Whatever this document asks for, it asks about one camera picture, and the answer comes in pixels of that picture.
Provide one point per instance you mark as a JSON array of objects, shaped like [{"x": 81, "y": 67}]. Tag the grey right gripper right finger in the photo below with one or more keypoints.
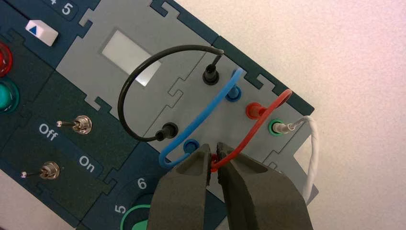
[{"x": 260, "y": 200}]

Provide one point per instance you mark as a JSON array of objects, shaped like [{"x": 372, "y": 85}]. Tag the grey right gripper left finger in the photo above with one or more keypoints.
[{"x": 180, "y": 196}]

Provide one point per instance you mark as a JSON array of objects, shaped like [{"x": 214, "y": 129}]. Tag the green rotary knob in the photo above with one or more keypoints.
[{"x": 131, "y": 219}]

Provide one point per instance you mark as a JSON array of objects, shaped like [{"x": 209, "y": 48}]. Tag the blue grey task box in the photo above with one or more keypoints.
[{"x": 95, "y": 82}]

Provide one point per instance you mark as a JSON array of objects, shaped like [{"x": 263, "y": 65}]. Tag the teal push button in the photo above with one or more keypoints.
[{"x": 6, "y": 95}]

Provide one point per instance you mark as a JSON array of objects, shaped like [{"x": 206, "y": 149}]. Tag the white slider knob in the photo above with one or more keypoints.
[{"x": 42, "y": 33}]

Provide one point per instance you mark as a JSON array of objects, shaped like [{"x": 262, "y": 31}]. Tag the red push button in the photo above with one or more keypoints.
[{"x": 3, "y": 60}]

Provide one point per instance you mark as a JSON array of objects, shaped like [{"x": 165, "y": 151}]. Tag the metal toggle switch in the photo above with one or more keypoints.
[
  {"x": 49, "y": 170},
  {"x": 82, "y": 124}
]

